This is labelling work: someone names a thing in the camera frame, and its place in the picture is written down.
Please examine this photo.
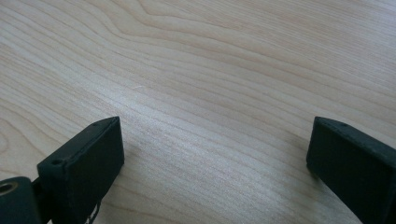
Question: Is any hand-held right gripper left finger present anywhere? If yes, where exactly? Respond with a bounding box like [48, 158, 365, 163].
[36, 116, 125, 224]

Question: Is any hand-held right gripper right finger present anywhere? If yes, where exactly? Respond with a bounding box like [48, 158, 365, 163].
[305, 116, 396, 224]

